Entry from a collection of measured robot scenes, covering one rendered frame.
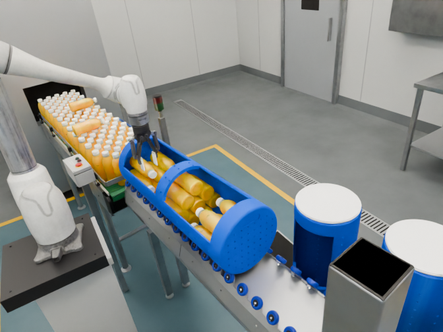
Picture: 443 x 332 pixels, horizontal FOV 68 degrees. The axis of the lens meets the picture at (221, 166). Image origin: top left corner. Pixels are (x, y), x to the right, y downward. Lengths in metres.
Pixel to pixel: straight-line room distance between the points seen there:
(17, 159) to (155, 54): 4.95
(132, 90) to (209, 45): 5.34
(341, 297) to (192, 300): 2.13
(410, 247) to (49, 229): 1.34
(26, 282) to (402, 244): 1.37
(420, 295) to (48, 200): 1.38
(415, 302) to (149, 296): 1.74
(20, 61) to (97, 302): 1.00
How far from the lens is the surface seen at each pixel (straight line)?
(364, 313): 0.38
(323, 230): 1.45
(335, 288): 0.38
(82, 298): 1.57
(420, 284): 1.37
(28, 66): 1.34
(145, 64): 6.24
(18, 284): 1.46
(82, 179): 1.95
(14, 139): 1.52
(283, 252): 2.50
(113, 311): 1.69
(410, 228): 1.47
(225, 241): 1.14
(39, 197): 1.39
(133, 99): 1.45
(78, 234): 1.52
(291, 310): 1.27
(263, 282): 1.33
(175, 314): 2.44
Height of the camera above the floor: 1.97
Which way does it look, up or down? 32 degrees down
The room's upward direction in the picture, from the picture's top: 7 degrees counter-clockwise
